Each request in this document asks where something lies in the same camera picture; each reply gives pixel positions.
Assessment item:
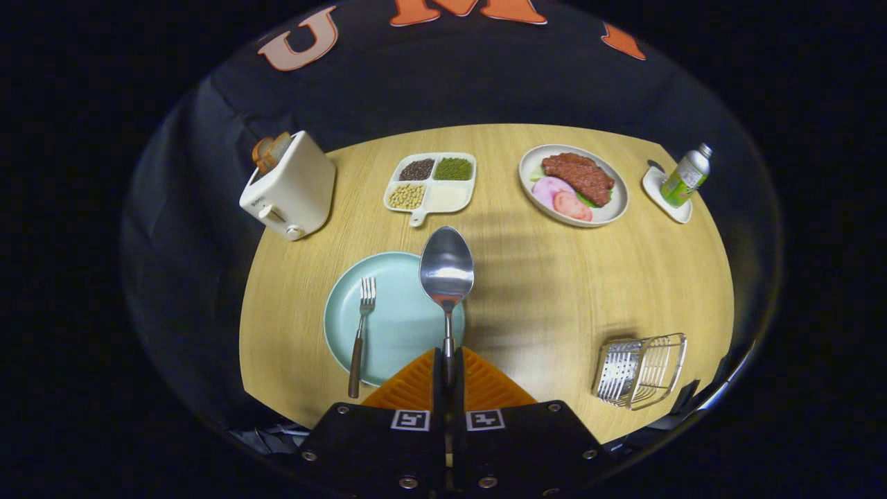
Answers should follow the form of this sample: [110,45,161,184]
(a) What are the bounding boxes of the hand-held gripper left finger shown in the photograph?
[299,348,448,497]

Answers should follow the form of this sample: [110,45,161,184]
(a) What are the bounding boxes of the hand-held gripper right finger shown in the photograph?
[448,347,615,497]

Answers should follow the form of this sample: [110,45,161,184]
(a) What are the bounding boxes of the metal fork wooden handle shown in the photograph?
[348,277,377,399]

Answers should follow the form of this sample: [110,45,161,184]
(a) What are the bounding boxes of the metal spoon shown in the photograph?
[419,226,475,389]

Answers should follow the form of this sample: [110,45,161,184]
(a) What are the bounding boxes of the light green round plate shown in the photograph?
[324,252,466,387]

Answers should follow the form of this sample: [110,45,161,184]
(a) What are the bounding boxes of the white rice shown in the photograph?
[426,184,472,212]

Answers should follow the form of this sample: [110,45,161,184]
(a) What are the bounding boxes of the yellow soybeans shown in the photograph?
[387,182,426,211]

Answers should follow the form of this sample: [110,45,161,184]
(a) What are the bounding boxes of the white divided tray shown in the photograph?
[383,152,477,228]

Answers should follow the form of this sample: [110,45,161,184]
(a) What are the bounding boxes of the red tomato slice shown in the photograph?
[552,191,594,222]

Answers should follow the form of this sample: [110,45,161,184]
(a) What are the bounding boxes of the pink ham slice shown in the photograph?
[532,176,576,211]

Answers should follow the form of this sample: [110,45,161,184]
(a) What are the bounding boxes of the green mung beans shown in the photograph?
[434,157,474,182]

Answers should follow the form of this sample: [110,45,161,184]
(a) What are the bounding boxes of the dark red beans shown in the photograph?
[398,158,436,182]

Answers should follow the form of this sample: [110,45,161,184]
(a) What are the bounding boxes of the white oval plate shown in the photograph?
[518,143,630,228]

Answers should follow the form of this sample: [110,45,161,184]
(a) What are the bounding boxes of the white toaster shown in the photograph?
[239,130,337,242]

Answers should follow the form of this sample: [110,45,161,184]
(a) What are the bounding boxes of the brown meat slab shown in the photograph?
[541,152,616,207]

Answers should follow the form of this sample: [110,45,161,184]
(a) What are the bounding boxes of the white square coaster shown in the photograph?
[642,165,694,224]

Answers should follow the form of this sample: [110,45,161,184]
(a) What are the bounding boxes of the dark brown toast slice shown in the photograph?
[252,137,276,175]

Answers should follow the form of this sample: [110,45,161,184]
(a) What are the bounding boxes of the green label bottle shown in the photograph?
[660,143,713,209]

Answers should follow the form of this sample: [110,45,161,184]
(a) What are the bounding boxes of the metal wire basket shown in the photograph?
[592,333,688,411]

